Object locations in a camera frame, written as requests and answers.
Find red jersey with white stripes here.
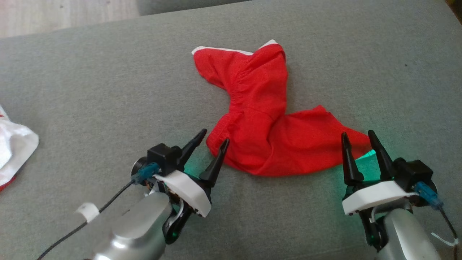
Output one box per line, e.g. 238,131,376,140
0,105,39,192

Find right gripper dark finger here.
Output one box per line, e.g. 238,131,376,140
341,132,365,186
367,130,395,181

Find right blue cable connector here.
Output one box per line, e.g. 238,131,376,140
414,182,444,211

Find plain red shorts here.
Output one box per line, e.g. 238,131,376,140
191,39,373,177

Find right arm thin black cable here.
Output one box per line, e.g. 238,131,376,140
439,207,459,241

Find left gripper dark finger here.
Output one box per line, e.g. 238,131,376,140
199,138,230,188
177,129,208,170

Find left cable white tag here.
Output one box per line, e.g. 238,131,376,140
75,203,100,223

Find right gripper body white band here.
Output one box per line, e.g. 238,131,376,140
342,181,420,252

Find large grey sofa seat cushion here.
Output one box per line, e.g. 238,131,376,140
0,0,462,260

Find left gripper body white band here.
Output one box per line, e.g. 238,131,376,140
153,170,212,245

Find left blue cable connector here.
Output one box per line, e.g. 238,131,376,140
132,162,160,183

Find blue cable connector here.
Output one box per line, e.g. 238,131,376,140
132,162,160,183
414,182,444,211

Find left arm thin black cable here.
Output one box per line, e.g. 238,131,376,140
36,179,139,260

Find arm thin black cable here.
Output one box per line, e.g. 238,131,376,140
36,179,139,260
439,207,459,241

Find right cable white tie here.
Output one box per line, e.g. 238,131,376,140
431,232,459,248

